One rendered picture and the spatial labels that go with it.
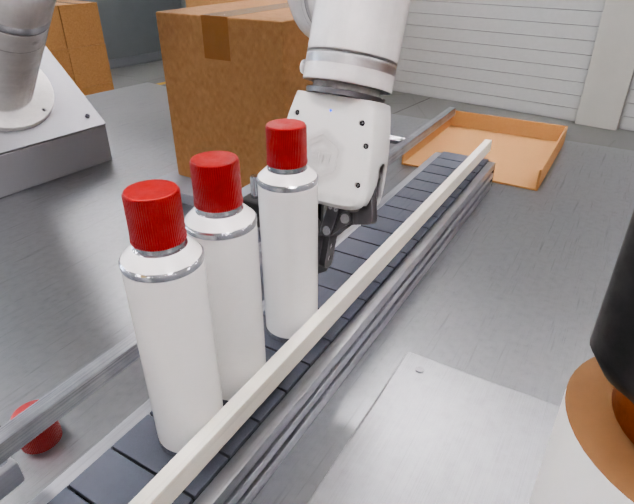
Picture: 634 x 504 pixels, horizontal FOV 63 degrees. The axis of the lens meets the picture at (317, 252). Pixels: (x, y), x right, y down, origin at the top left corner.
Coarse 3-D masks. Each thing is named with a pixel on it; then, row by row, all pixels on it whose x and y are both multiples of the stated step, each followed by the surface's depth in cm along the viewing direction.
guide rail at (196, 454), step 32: (480, 160) 87; (448, 192) 74; (416, 224) 65; (384, 256) 57; (352, 288) 52; (320, 320) 47; (288, 352) 43; (256, 384) 40; (224, 416) 38; (192, 448) 35; (160, 480) 33
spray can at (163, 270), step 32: (128, 192) 30; (160, 192) 30; (128, 224) 30; (160, 224) 30; (128, 256) 31; (160, 256) 31; (192, 256) 32; (128, 288) 32; (160, 288) 31; (192, 288) 32; (160, 320) 32; (192, 320) 33; (160, 352) 33; (192, 352) 34; (160, 384) 35; (192, 384) 35; (160, 416) 37; (192, 416) 37
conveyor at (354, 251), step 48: (432, 192) 80; (384, 240) 67; (336, 288) 58; (336, 336) 51; (288, 384) 45; (144, 432) 41; (240, 432) 41; (96, 480) 37; (144, 480) 37; (192, 480) 37
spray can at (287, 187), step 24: (288, 120) 42; (288, 144) 41; (264, 168) 44; (288, 168) 42; (264, 192) 43; (288, 192) 42; (312, 192) 43; (264, 216) 44; (288, 216) 43; (312, 216) 44; (264, 240) 45; (288, 240) 44; (312, 240) 45; (264, 264) 47; (288, 264) 45; (312, 264) 47; (264, 288) 49; (288, 288) 47; (312, 288) 48; (288, 312) 48; (312, 312) 49; (288, 336) 49
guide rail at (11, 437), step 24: (432, 120) 85; (408, 144) 76; (96, 360) 36; (120, 360) 36; (72, 384) 34; (96, 384) 35; (48, 408) 32; (72, 408) 34; (0, 432) 30; (24, 432) 31; (0, 456) 30
